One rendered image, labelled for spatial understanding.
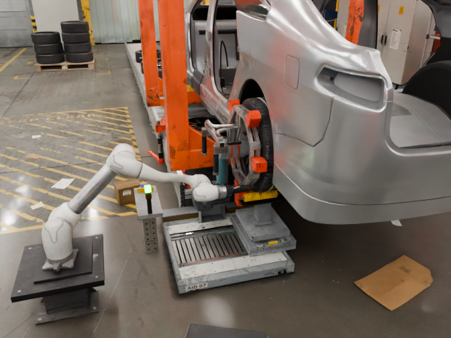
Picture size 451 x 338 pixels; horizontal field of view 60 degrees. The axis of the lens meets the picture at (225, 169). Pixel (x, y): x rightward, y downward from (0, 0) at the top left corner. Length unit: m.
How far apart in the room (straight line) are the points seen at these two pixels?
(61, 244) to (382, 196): 1.81
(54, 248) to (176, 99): 1.32
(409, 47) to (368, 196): 5.26
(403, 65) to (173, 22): 4.90
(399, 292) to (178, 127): 1.94
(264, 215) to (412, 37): 4.75
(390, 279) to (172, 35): 2.28
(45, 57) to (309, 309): 9.30
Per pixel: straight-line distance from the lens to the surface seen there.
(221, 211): 3.37
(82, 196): 2.64
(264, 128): 2.46
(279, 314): 2.63
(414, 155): 1.93
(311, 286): 2.86
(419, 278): 3.15
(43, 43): 10.78
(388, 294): 2.93
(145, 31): 4.80
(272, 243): 2.90
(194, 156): 3.14
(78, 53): 10.71
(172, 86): 2.94
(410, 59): 7.14
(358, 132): 1.79
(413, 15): 7.02
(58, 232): 2.53
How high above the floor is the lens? 1.86
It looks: 25 degrees down
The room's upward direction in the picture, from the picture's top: straight up
